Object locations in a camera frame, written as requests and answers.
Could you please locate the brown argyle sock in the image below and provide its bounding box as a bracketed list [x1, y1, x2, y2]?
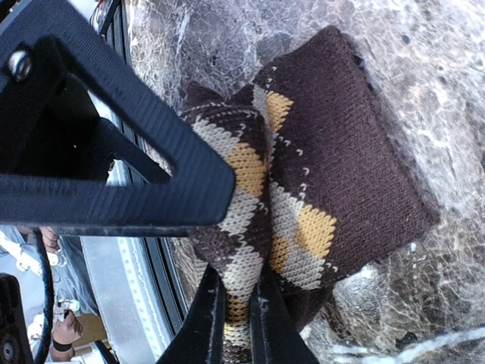
[182, 26, 440, 363]

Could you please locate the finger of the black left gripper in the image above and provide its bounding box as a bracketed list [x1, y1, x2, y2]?
[1, 1, 236, 237]

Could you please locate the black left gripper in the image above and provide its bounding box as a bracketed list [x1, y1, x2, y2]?
[0, 273, 33, 364]

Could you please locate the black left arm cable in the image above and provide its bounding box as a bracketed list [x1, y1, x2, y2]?
[32, 231, 56, 364]

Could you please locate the white slotted cable duct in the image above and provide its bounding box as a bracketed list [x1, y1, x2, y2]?
[81, 237, 171, 363]

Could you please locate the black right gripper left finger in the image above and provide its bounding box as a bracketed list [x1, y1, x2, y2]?
[158, 266, 226, 364]

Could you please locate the person behind the table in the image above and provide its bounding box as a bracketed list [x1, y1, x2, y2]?
[1, 225, 99, 362]

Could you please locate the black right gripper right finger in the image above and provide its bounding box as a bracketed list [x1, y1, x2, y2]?
[250, 265, 318, 364]

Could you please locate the black front rail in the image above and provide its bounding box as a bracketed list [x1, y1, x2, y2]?
[99, 1, 187, 337]

